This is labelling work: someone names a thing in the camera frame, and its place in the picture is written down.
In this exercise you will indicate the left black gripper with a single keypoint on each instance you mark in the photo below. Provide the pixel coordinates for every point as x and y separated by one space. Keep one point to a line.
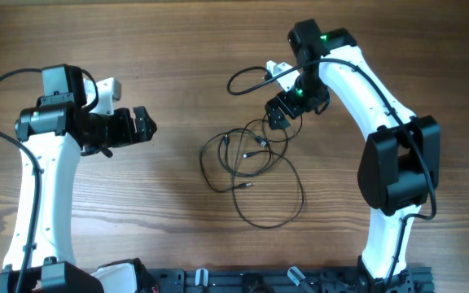
127 135

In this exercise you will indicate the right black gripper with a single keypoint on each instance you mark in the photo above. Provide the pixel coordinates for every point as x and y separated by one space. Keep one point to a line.
285 102

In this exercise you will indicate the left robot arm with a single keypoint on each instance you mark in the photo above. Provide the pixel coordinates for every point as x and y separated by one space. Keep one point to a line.
74 118

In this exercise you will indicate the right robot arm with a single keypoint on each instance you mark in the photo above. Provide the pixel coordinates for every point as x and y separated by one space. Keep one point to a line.
399 170

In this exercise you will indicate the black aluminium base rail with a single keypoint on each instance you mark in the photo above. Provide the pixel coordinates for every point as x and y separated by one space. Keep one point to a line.
338 279

